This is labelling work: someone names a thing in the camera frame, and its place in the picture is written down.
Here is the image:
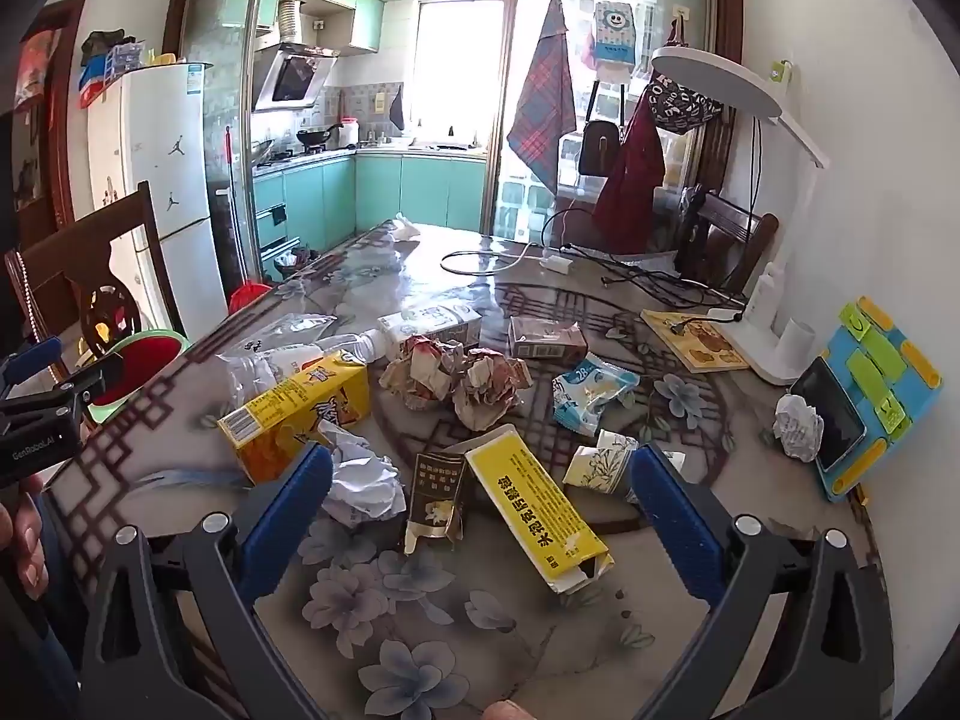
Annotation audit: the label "white crumpled paper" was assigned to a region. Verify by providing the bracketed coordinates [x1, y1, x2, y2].
[772, 392, 824, 462]
[319, 420, 406, 527]

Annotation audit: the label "white cup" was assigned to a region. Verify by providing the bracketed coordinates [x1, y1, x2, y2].
[780, 317, 817, 361]

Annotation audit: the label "yellow juice carton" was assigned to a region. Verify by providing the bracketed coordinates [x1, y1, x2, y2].
[216, 349, 372, 485]

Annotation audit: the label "crushed floral paper cup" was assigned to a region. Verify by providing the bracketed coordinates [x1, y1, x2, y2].
[562, 429, 687, 503]

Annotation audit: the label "brown printed paper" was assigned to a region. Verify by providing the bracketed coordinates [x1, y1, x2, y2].
[450, 349, 533, 432]

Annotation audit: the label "range hood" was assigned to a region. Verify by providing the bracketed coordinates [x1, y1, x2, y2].
[251, 45, 340, 113]

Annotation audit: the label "dark brown sachet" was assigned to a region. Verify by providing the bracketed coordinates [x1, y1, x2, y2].
[403, 451, 473, 556]

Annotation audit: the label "teal wall cabinets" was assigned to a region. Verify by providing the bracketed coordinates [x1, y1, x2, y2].
[259, 0, 385, 53]

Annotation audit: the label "red hanging packet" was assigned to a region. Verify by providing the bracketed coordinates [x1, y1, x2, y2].
[15, 26, 61, 110]

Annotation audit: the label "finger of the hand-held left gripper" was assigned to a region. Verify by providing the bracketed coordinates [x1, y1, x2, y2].
[0, 336, 65, 395]
[54, 354, 125, 410]

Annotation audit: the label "red bin with green rim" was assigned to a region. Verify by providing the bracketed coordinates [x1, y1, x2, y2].
[88, 330, 192, 425]

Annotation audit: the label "dark cloth bundle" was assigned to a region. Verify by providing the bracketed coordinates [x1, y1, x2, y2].
[81, 30, 137, 65]

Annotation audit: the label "yellow medicine box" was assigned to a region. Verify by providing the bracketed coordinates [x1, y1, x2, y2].
[463, 424, 616, 597]

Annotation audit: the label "plaid cloth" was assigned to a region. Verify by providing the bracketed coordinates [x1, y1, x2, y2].
[506, 0, 578, 196]

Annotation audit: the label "clear plastic bag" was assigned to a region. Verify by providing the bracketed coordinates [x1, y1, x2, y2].
[217, 313, 342, 406]

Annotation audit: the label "yellow picture book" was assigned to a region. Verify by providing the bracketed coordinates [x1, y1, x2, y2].
[640, 309, 751, 374]

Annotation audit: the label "brown cardboard box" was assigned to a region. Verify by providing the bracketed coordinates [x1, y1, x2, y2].
[508, 315, 590, 361]

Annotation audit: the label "red cloth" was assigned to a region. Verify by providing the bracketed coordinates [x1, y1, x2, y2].
[592, 94, 667, 256]

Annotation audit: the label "black cable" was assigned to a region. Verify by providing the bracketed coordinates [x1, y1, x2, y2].
[540, 206, 751, 308]

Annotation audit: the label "dark wooden chair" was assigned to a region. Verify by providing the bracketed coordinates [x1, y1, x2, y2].
[675, 184, 781, 297]

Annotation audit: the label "teal base cabinets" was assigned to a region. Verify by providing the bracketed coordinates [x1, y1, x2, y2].
[251, 150, 488, 256]

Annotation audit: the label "white charger with cable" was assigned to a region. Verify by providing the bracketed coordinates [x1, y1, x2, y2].
[439, 242, 575, 276]

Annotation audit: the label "black smartphone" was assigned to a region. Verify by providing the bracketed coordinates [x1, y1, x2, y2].
[789, 356, 871, 473]

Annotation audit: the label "black white patterned bag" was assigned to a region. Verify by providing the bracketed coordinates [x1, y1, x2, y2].
[649, 71, 732, 137]

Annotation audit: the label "clear plastic bottle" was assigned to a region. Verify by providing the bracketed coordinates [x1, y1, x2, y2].
[289, 330, 406, 376]

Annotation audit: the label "white desk lamp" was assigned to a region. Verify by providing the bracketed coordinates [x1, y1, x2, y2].
[649, 45, 835, 385]

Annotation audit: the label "person's blue clothing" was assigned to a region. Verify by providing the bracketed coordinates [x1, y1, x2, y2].
[0, 491, 91, 720]

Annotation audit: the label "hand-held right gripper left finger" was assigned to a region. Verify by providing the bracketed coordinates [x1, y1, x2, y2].
[79, 441, 335, 720]

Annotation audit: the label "blue white snack packet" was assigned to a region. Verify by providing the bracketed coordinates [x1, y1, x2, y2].
[551, 352, 641, 436]

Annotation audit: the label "white milk carton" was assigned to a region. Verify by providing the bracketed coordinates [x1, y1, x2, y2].
[375, 304, 483, 350]

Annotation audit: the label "blue white window poster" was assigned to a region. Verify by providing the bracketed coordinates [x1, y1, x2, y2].
[592, 0, 638, 68]

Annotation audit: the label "person's left hand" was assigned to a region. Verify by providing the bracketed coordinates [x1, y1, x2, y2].
[0, 491, 52, 605]

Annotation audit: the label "red broom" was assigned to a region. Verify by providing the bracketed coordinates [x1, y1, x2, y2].
[223, 127, 272, 312]

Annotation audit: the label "white fridge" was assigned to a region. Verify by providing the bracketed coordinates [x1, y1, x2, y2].
[88, 62, 230, 323]

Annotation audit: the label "carved wooden chair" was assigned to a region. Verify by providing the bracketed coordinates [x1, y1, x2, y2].
[4, 181, 185, 361]

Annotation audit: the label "floral tablecloth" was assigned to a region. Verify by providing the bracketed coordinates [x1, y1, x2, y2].
[45, 221, 893, 720]

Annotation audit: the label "blue red box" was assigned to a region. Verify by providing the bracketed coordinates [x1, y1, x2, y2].
[79, 56, 122, 107]

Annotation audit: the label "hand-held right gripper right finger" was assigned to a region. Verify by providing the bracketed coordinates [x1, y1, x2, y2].
[628, 442, 897, 720]

